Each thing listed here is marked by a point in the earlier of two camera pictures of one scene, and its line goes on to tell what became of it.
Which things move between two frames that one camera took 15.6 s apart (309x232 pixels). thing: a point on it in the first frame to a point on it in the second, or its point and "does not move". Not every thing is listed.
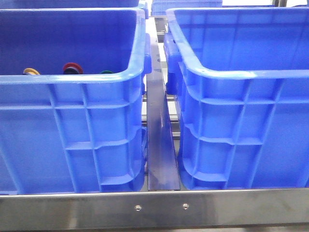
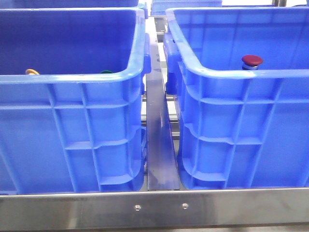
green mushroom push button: [106, 72] does not move
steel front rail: [282, 207] does not move
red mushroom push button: [72, 68] to [251, 62]
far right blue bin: [159, 7] does not move
